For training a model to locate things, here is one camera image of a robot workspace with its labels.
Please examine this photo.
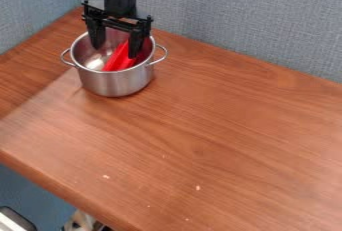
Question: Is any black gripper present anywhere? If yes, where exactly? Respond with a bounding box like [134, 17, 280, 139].
[82, 0, 154, 58]

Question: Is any red star-shaped block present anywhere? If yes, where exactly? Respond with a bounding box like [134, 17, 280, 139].
[102, 38, 153, 72]

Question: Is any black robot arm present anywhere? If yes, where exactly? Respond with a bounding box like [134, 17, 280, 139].
[83, 0, 154, 58]

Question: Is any white black object under table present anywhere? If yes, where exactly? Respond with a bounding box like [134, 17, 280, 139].
[61, 210, 114, 231]

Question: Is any grey object at floor corner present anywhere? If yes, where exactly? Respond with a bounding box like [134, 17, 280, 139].
[0, 207, 38, 231]

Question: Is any metal pot with handles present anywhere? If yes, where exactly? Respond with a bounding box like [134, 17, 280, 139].
[61, 29, 169, 97]

